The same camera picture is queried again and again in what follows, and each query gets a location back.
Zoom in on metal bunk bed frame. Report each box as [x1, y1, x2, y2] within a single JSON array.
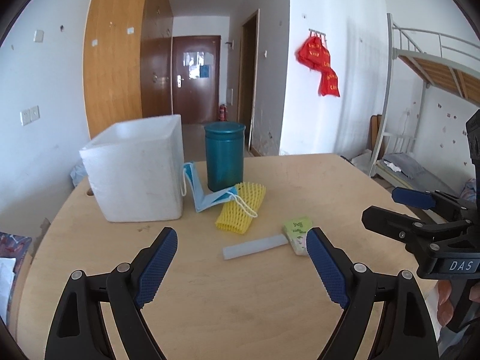
[[367, 16, 479, 193]]

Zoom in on brown side door frame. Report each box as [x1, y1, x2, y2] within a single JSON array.
[[238, 10, 260, 151]]

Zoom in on red hanging bags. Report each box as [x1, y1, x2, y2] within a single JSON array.
[[295, 32, 340, 98]]

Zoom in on yellow foam fruit net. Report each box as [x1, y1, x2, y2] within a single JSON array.
[[215, 182, 267, 235]]

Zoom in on wooden wardrobe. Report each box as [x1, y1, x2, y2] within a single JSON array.
[[83, 0, 173, 137]]

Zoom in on green tissue packet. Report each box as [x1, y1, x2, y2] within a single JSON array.
[[282, 216, 313, 256]]

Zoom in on wall coat hook rail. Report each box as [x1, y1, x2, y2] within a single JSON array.
[[308, 28, 326, 41]]

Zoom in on teal metal canister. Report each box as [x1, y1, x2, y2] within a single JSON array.
[[204, 121, 246, 192]]

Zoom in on light blue cloth bundle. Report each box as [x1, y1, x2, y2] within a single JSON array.
[[70, 160, 87, 188]]

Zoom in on white foam box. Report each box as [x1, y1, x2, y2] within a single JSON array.
[[80, 115, 184, 223]]

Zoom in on white foam tube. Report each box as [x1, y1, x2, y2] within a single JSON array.
[[222, 234, 288, 260]]

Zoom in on dark brown entrance door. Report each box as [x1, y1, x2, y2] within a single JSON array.
[[172, 35, 221, 125]]

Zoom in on white wall socket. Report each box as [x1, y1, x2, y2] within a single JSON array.
[[19, 106, 40, 126]]

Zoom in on person's right hand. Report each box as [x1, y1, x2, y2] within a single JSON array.
[[437, 280, 454, 327]]

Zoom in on white wall switch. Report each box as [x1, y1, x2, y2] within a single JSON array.
[[33, 29, 44, 43]]

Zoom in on grey mattress bedding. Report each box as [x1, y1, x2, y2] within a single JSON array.
[[375, 153, 458, 196]]

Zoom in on blue surgical face mask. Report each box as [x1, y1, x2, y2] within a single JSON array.
[[180, 162, 258, 218]]

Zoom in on patterned dark cloth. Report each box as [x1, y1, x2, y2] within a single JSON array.
[[1, 232, 32, 326]]

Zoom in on red fire extinguisher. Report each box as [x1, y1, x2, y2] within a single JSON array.
[[219, 104, 227, 122]]

